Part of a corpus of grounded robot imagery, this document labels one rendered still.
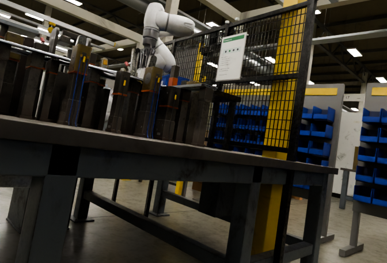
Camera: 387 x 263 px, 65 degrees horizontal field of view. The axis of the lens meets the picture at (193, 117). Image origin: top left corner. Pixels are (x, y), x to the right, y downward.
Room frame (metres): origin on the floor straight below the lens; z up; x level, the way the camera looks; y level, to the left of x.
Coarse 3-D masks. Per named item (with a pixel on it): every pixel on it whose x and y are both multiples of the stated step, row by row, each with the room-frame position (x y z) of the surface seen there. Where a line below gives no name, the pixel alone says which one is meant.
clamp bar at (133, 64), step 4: (136, 48) 1.79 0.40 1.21; (132, 52) 1.80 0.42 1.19; (136, 52) 1.81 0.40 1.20; (132, 56) 1.79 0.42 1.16; (136, 56) 1.82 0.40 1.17; (132, 60) 1.79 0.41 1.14; (136, 60) 1.81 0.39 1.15; (132, 64) 1.79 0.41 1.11; (136, 64) 1.81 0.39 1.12; (132, 68) 1.80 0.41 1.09; (136, 68) 1.81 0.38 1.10
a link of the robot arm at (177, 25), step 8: (176, 16) 1.67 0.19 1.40; (168, 24) 1.66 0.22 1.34; (176, 24) 1.66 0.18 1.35; (184, 24) 1.67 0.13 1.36; (192, 24) 1.70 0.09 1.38; (160, 32) 1.91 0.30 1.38; (168, 32) 1.72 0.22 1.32; (176, 32) 1.70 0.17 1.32; (184, 32) 1.70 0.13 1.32; (192, 32) 1.72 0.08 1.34
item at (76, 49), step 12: (84, 48) 1.26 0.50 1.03; (72, 60) 1.29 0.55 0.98; (84, 60) 1.26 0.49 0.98; (72, 72) 1.26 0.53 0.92; (84, 72) 1.28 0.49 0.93; (72, 84) 1.26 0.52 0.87; (72, 96) 1.27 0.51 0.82; (72, 108) 1.27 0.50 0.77; (60, 120) 1.29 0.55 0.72; (72, 120) 1.26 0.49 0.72
